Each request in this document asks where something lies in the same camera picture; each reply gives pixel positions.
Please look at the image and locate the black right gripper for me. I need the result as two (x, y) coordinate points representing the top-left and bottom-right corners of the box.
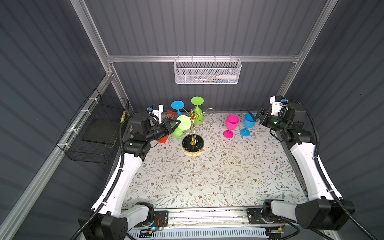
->
(248, 109), (287, 134)

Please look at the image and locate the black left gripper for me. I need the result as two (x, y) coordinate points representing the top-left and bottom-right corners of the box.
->
(144, 118), (179, 144)

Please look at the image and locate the blue wine glass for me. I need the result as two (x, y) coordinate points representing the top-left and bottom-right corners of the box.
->
(171, 101), (185, 116)
(240, 113), (256, 137)

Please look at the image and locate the green wine glass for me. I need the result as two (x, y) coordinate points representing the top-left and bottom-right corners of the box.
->
(191, 96), (204, 125)
(171, 115), (192, 139)

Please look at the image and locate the pink wine glass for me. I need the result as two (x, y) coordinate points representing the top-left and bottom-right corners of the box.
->
(223, 115), (240, 139)

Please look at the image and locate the red wine glass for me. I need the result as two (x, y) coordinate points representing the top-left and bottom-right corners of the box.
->
(153, 110), (180, 144)

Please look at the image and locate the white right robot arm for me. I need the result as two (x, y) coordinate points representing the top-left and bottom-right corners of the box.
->
(249, 99), (355, 231)

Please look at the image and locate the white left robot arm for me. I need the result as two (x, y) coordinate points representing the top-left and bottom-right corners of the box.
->
(72, 111), (182, 240)

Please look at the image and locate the white vented cover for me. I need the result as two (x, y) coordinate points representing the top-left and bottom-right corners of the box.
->
(128, 227), (269, 240)

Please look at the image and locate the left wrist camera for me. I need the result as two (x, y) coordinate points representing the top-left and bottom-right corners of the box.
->
(147, 105), (164, 124)

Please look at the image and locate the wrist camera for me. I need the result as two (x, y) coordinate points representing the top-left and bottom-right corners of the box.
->
(270, 96), (288, 118)
(147, 105), (164, 124)

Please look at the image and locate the gold wire glass rack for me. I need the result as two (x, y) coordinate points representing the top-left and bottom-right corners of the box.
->
(182, 108), (216, 156)

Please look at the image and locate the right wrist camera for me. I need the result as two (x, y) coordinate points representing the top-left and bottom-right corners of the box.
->
(270, 96), (288, 118)

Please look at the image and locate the white mesh wall basket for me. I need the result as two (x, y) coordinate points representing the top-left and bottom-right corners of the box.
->
(173, 57), (242, 85)

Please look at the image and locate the right aluminium corner post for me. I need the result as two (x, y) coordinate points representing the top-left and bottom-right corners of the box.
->
(277, 0), (338, 96)

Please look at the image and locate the black wire side basket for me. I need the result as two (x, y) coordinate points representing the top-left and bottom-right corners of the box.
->
(57, 90), (131, 164)

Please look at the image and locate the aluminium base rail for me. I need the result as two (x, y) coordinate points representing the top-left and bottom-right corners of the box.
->
(86, 205), (331, 233)

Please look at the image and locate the right black corrugated cable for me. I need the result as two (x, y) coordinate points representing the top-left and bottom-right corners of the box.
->
(287, 99), (379, 240)

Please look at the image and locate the black corrugated cable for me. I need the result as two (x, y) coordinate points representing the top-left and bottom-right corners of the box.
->
(287, 99), (379, 240)
(69, 113), (136, 240)

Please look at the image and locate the left black corrugated cable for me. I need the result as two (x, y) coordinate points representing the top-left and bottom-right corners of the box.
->
(69, 113), (136, 240)

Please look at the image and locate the aluminium corner frame post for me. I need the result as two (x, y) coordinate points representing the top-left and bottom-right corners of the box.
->
(70, 0), (133, 110)

